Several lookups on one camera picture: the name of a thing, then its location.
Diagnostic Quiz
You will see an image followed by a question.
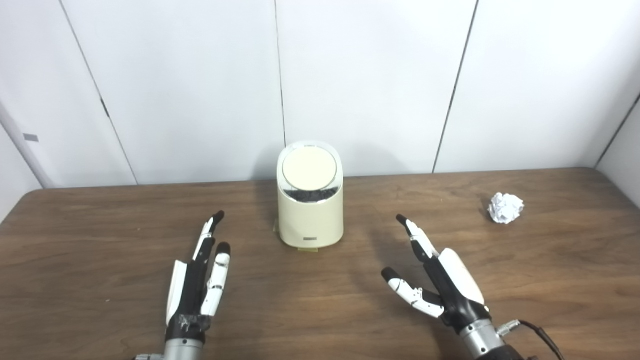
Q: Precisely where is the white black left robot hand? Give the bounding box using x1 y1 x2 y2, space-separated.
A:
165 210 232 343

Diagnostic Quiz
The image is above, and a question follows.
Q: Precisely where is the cream-colored desktop bin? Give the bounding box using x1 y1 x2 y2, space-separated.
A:
276 141 345 249

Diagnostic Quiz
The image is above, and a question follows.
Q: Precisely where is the round cream bin lid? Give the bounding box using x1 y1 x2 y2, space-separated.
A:
282 147 338 191

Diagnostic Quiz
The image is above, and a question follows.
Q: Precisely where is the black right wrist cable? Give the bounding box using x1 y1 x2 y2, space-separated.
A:
497 320 566 360

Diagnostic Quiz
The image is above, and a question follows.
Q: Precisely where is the white paper ball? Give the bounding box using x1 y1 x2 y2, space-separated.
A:
487 192 525 225

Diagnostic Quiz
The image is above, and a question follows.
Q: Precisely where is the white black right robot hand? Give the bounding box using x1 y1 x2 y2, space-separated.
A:
381 214 493 336

